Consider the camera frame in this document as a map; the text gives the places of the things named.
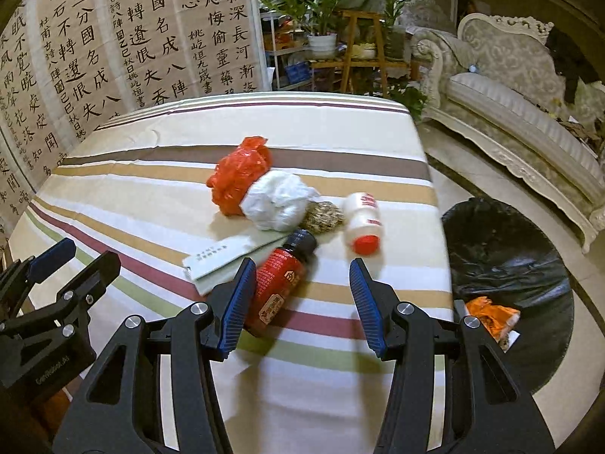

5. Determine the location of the clear orange snack wrapper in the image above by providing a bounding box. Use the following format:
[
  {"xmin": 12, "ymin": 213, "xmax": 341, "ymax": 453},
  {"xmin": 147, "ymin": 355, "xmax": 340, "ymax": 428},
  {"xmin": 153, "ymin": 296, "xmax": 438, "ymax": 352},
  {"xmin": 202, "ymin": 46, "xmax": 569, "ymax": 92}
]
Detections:
[{"xmin": 465, "ymin": 296, "xmax": 521, "ymax": 344}]

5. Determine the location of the red bottle black cap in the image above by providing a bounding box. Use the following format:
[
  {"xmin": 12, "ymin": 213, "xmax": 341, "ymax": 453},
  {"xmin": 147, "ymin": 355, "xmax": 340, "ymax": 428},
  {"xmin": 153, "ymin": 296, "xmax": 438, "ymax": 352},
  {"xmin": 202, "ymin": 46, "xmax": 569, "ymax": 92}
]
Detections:
[{"xmin": 244, "ymin": 229, "xmax": 318, "ymax": 337}]

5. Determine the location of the small white red-capped bottle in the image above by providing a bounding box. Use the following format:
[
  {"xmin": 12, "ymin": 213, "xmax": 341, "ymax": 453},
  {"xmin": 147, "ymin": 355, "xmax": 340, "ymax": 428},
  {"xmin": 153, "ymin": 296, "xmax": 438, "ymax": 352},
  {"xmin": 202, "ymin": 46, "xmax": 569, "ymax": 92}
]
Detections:
[{"xmin": 343, "ymin": 192, "xmax": 383, "ymax": 256}]

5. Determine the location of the black trash bag bin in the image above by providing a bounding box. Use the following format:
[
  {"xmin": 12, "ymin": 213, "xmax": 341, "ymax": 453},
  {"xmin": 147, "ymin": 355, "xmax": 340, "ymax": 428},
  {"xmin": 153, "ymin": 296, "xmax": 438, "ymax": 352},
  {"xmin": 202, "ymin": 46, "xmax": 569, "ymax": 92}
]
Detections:
[{"xmin": 442, "ymin": 198, "xmax": 574, "ymax": 392}]

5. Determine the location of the striped tablecloth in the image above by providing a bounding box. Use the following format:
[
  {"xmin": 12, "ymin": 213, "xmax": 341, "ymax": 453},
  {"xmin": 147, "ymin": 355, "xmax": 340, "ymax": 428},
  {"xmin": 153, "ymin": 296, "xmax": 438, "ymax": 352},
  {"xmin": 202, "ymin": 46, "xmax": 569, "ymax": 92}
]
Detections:
[{"xmin": 8, "ymin": 91, "xmax": 456, "ymax": 454}]

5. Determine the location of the crumpled orange plastic bag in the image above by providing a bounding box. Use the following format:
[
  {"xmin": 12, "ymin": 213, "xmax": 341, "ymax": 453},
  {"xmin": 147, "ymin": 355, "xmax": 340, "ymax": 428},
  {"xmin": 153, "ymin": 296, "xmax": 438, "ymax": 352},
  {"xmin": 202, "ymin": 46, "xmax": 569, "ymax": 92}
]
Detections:
[{"xmin": 206, "ymin": 136, "xmax": 273, "ymax": 216}]

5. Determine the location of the calligraphy folding screen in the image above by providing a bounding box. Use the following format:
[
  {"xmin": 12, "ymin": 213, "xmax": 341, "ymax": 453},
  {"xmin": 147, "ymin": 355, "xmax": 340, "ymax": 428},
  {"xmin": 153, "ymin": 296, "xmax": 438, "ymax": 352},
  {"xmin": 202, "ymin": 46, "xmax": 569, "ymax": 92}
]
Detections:
[{"xmin": 1, "ymin": 0, "xmax": 268, "ymax": 238}]

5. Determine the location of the metal scouring pad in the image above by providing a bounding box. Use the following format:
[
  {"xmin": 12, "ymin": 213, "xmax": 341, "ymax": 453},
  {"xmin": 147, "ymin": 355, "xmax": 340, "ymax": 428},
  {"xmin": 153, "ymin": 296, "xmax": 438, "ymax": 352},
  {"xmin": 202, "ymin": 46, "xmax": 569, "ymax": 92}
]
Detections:
[{"xmin": 299, "ymin": 201, "xmax": 343, "ymax": 235}]

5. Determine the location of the low green floor plant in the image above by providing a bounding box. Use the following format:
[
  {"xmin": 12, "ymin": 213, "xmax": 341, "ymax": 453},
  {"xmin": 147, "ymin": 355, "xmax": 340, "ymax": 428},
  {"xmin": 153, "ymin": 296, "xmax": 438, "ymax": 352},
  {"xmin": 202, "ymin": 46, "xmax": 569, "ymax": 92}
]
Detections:
[{"xmin": 388, "ymin": 81, "xmax": 428, "ymax": 121}]

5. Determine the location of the ornate cream sofa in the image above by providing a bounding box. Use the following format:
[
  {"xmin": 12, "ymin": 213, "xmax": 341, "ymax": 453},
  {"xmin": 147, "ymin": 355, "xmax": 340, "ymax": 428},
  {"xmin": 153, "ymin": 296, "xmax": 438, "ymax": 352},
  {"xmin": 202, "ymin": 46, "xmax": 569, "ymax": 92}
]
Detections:
[{"xmin": 411, "ymin": 13, "xmax": 604, "ymax": 252}]

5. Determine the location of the white metal shelf rack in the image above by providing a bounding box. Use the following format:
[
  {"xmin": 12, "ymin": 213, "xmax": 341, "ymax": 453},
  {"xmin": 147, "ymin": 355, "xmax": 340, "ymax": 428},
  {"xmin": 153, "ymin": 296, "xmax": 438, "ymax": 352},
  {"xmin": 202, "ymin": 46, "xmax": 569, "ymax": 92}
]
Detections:
[{"xmin": 261, "ymin": 10, "xmax": 312, "ymax": 91}]

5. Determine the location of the black garment on sofa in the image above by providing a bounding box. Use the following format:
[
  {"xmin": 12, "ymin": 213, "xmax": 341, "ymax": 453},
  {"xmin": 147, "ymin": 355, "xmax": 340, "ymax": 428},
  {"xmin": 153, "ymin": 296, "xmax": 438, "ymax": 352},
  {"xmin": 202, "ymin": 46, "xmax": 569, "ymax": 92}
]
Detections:
[{"xmin": 546, "ymin": 27, "xmax": 600, "ymax": 104}]

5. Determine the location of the potted green plant white pot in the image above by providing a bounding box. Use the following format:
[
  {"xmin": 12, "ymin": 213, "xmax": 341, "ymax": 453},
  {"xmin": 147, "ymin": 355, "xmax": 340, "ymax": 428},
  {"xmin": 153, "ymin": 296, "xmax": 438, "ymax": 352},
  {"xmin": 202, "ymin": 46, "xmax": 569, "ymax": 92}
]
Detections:
[{"xmin": 258, "ymin": 0, "xmax": 344, "ymax": 59}]

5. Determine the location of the wooden plant stand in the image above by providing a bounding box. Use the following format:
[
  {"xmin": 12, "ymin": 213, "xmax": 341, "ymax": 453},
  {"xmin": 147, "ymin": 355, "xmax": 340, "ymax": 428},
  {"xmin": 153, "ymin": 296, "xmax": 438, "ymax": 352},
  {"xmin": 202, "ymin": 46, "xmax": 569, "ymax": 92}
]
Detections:
[{"xmin": 310, "ymin": 9, "xmax": 411, "ymax": 97}]

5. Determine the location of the small yellow bowl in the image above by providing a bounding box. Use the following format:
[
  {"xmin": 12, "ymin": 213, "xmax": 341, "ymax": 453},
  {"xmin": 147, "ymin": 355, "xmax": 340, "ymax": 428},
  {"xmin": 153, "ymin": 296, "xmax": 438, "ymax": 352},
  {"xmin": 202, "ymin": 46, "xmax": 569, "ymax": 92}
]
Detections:
[{"xmin": 351, "ymin": 43, "xmax": 376, "ymax": 61}]

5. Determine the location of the ornate cream armchair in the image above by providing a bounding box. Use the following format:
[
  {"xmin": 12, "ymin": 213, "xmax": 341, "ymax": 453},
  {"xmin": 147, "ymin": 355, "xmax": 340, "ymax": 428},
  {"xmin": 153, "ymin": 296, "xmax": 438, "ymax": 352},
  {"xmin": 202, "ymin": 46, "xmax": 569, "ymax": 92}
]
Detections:
[{"xmin": 396, "ymin": 0, "xmax": 456, "ymax": 35}]

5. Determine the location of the tall green plant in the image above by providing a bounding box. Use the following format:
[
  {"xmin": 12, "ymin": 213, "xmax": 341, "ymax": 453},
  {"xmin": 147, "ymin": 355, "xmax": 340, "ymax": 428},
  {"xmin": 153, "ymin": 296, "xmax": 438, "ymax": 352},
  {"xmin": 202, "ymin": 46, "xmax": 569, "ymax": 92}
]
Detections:
[{"xmin": 382, "ymin": 0, "xmax": 409, "ymax": 61}]

